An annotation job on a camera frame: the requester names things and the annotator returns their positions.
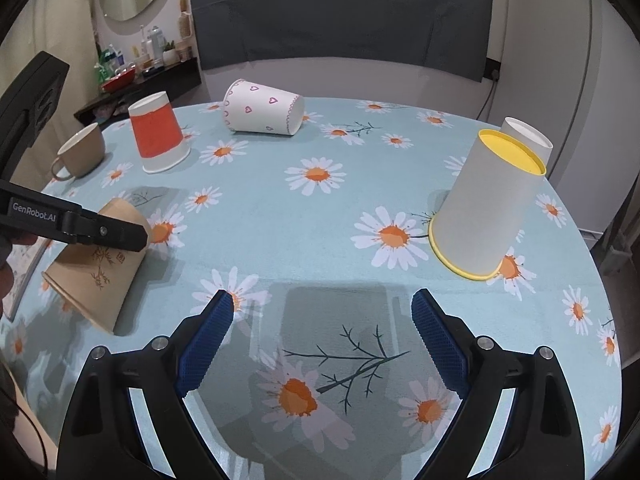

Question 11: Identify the brown kraft paper cup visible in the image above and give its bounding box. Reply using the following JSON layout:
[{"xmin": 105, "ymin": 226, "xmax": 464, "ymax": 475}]
[{"xmin": 41, "ymin": 197, "xmax": 154, "ymax": 335}]

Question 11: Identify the red and white paper cup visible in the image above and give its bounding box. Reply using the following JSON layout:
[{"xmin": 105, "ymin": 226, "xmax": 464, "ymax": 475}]
[{"xmin": 128, "ymin": 91, "xmax": 190, "ymax": 174}]

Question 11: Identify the white heart pattern paper cup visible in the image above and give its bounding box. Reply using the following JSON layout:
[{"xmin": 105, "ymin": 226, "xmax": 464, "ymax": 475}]
[{"xmin": 222, "ymin": 79, "xmax": 305, "ymax": 136}]

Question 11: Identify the white cup yellow rim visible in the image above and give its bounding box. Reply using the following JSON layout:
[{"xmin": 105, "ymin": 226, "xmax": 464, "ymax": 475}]
[{"xmin": 427, "ymin": 129, "xmax": 547, "ymax": 281}]

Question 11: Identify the white cup behind yellow cup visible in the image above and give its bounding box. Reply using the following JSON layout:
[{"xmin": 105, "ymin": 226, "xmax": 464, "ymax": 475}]
[{"xmin": 500, "ymin": 117, "xmax": 553, "ymax": 165}]

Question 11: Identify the person's left hand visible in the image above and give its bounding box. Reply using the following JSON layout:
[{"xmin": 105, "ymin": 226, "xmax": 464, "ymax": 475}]
[{"xmin": 0, "ymin": 233, "xmax": 37, "ymax": 300}]

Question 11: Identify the smartphone with patterned case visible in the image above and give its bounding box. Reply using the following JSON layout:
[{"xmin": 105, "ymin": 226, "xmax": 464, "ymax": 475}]
[{"xmin": 3, "ymin": 237, "xmax": 49, "ymax": 321}]

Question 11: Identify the beige ceramic mug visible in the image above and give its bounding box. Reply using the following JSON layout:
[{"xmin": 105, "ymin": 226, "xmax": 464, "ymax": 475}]
[{"xmin": 50, "ymin": 122, "xmax": 106, "ymax": 181}]

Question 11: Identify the cream curtain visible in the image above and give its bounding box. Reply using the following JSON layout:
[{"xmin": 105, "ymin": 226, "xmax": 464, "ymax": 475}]
[{"xmin": 1, "ymin": 0, "xmax": 98, "ymax": 190}]

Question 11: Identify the red bowl on shelf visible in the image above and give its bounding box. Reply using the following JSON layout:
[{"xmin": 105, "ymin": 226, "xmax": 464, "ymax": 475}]
[{"xmin": 101, "ymin": 67, "xmax": 137, "ymax": 94}]

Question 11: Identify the white thermos bottle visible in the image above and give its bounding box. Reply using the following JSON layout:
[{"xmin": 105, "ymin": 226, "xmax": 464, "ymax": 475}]
[{"xmin": 148, "ymin": 25, "xmax": 166, "ymax": 62}]

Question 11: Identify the black side shelf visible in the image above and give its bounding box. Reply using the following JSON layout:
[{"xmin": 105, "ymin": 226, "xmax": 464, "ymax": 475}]
[{"xmin": 74, "ymin": 58, "xmax": 202, "ymax": 126}]

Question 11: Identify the small potted plant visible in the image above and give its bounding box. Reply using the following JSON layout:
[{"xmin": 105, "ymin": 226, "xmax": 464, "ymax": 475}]
[{"xmin": 163, "ymin": 41, "xmax": 180, "ymax": 67}]

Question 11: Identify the tall beige bottle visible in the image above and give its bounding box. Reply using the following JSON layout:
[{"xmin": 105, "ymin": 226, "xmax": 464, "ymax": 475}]
[{"xmin": 178, "ymin": 0, "xmax": 193, "ymax": 40}]

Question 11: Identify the daisy print blue tablecloth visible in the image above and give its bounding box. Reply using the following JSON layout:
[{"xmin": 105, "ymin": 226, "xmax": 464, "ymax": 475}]
[{"xmin": 1, "ymin": 99, "xmax": 622, "ymax": 479}]

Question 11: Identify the white refrigerator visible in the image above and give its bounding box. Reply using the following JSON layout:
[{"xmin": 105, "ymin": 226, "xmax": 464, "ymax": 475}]
[{"xmin": 489, "ymin": 0, "xmax": 639, "ymax": 233}]

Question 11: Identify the dark grey chair back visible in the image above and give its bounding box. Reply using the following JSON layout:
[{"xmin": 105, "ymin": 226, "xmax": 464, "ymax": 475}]
[{"xmin": 191, "ymin": 0, "xmax": 492, "ymax": 81}]

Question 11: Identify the black power cable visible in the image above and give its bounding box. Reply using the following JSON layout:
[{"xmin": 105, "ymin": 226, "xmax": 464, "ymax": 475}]
[{"xmin": 474, "ymin": 71, "xmax": 501, "ymax": 123}]

